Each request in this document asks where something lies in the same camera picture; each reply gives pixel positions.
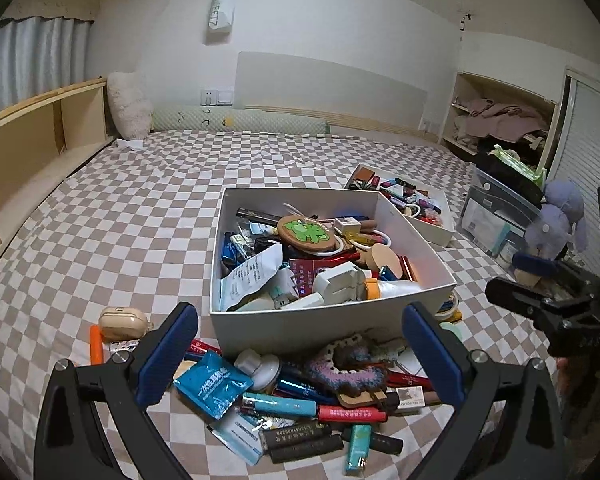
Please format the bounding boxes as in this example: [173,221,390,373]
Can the cyan lighter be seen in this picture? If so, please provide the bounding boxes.
[344,424,372,476]

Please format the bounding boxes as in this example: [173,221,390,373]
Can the wooden bed shelf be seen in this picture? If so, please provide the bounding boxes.
[0,77,116,248]

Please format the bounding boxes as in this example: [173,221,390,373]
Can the beige earbuds case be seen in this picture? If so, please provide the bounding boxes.
[98,306,153,342]

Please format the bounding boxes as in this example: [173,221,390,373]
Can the pink clothing pile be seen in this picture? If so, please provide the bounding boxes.
[452,97,551,143]

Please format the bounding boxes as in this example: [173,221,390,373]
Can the white louvered door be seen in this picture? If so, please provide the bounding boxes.
[550,67,600,281]

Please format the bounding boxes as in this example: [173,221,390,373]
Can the round wooden disc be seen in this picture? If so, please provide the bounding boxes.
[370,242,403,271]

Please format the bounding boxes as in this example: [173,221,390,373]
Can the white charger plug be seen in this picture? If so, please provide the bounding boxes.
[312,262,366,303]

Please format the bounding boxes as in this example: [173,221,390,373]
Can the white paper receipt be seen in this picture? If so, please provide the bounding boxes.
[219,247,285,311]

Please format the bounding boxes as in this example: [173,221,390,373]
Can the beige white checkered blanket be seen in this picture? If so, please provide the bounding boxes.
[0,127,600,480]

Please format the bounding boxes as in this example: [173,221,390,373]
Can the pale green bolster pillow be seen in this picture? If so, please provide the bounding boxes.
[151,105,331,135]

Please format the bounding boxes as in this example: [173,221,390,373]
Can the dark blue lighter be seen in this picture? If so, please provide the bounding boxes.
[275,377,321,401]

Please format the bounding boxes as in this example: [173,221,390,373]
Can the black lighter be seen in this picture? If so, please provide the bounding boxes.
[342,427,405,456]
[270,434,343,463]

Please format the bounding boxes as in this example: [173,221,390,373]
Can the black bag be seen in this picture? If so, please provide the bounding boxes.
[475,144,548,206]

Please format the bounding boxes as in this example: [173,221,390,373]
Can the white headboard panel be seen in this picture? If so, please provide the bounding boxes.
[236,51,428,131]

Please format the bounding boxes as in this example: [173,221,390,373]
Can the white bottle orange cap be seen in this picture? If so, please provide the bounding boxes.
[364,277,423,301]

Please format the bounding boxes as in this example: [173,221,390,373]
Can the white fluffy pillow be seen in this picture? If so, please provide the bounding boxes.
[106,71,153,140]

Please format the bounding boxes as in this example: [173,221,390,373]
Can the grey curtain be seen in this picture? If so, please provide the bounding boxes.
[0,15,93,121]

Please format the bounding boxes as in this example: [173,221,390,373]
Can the white hanging bag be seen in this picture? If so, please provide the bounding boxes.
[206,0,238,43]

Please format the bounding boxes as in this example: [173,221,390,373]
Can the open wardrobe shelf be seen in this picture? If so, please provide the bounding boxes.
[440,71,561,171]

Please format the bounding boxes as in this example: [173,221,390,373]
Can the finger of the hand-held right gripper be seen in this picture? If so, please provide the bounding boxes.
[485,277,596,321]
[511,252,596,286]

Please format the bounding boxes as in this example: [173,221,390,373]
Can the white green crochet piece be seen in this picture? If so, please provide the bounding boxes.
[330,332,406,361]

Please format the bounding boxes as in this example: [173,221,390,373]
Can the purple plush toy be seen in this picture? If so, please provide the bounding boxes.
[524,178,588,261]

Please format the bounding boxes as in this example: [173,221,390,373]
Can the round green frog coaster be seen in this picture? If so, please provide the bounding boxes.
[277,215,338,256]

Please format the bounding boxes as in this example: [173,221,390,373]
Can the shallow white box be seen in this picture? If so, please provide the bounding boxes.
[344,162,456,248]

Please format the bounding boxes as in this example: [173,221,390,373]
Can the light blue lighter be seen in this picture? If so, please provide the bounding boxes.
[242,392,318,418]

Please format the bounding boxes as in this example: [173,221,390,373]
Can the white wall switch panel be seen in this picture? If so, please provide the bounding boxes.
[200,88,234,107]

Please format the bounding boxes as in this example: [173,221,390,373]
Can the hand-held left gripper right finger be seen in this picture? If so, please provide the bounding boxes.
[401,302,566,480]

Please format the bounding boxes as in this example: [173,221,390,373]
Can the purple crochet scrunchie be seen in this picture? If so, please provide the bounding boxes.
[305,342,390,396]

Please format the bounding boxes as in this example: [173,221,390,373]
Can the dark grey printed lighter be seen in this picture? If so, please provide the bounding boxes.
[260,422,333,450]

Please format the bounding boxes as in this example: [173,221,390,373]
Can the white blue wipe packet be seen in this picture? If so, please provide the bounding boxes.
[209,410,268,466]

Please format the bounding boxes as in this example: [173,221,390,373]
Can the roll of tape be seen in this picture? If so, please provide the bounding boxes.
[435,295,463,323]

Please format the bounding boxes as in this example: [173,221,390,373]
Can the white round container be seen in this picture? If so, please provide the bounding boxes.
[235,349,281,393]

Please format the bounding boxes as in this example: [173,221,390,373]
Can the brown wooden tag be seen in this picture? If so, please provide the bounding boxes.
[337,389,387,411]

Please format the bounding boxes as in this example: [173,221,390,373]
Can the clear plastic storage bin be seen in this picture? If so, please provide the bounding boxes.
[460,165,543,273]

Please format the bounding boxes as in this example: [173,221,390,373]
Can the large white storage box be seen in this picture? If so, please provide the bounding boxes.
[210,187,458,358]

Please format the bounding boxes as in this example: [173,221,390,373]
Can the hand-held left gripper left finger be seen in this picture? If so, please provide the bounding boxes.
[34,301,199,480]

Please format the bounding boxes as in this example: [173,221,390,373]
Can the small beige wooden piece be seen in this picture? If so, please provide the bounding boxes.
[515,267,548,288]

